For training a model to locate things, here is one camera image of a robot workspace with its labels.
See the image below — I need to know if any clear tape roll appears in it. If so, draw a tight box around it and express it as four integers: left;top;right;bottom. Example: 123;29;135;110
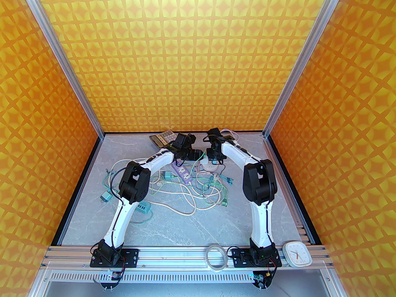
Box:
206;244;229;272

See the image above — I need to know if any aluminium front rail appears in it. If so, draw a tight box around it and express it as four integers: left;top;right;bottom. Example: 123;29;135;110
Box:
42;246;333;270

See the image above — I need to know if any white square clock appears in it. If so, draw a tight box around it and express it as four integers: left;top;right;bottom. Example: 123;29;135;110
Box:
283;241;313;267

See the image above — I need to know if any beige desk calculator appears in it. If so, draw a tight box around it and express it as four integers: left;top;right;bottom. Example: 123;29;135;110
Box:
149;130;177;149

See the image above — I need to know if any small controller board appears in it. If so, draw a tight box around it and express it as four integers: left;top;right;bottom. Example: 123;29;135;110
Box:
252;271;273;290
102;271;123;290

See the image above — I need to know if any green multi-head charging cable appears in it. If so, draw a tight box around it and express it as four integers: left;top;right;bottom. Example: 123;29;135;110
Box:
193;153;234;209

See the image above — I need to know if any slotted cable duct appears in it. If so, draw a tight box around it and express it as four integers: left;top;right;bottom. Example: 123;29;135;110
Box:
46;269;336;284

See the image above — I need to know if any cream power cable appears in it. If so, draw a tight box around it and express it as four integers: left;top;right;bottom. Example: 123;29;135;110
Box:
111;158;223;216

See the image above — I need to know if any aluminium frame post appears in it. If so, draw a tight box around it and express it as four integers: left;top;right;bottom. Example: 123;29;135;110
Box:
15;0;105;138
262;0;348;138

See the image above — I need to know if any purple power strip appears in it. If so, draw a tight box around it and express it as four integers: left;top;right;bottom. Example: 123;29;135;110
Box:
171;163;194;184

